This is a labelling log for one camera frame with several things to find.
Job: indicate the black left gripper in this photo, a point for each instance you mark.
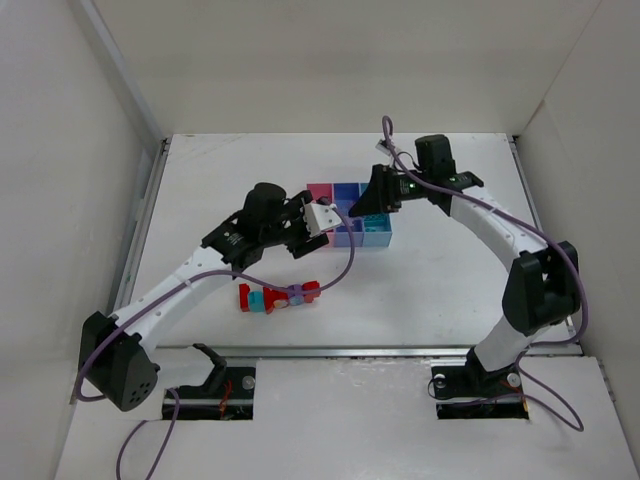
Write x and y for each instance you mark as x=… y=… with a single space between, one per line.
x=298 y=230

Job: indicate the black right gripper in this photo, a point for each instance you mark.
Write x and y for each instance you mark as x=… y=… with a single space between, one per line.
x=388 y=188

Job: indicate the teal lego brick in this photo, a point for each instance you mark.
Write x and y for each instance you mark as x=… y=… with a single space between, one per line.
x=376 y=223

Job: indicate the purple arch lego brick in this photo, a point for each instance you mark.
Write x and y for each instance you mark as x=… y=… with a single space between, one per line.
x=295 y=295

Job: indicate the red lego pile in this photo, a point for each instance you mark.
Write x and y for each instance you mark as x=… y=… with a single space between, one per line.
x=267 y=300

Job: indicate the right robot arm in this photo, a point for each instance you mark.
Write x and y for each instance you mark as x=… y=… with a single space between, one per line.
x=540 y=291

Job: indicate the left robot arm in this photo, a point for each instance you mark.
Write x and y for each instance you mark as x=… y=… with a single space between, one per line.
x=116 y=350

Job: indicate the light blue container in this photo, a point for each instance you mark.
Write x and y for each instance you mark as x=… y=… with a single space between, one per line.
x=377 y=239

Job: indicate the purple-blue container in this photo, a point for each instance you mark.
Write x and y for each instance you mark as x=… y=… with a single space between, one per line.
x=345 y=195

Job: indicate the pink container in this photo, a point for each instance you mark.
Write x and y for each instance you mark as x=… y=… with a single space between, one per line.
x=321 y=191

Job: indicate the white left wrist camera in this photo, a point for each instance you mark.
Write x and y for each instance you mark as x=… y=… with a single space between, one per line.
x=320 y=218

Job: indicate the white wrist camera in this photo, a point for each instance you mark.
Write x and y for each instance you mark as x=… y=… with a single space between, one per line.
x=383 y=147
x=320 y=218

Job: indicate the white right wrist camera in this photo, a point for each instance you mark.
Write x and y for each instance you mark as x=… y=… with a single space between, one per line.
x=383 y=147

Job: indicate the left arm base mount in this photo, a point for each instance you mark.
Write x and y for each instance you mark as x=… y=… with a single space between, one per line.
x=232 y=400

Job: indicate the aluminium rail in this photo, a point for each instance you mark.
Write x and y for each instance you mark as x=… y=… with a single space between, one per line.
x=293 y=352

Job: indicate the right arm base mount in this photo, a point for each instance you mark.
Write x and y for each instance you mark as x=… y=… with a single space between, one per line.
x=459 y=395

